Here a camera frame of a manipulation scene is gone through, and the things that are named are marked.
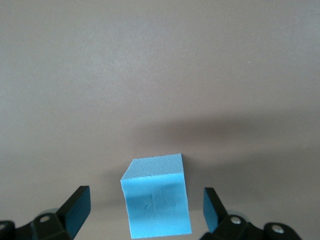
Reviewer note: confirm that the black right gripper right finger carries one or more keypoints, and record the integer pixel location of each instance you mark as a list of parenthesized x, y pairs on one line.
[(215, 215)]

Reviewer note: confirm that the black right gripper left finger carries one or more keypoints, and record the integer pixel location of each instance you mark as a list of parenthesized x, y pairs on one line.
[(75, 212)]

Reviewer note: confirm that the blue foam block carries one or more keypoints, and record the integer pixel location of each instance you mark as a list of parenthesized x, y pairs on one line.
[(155, 200)]

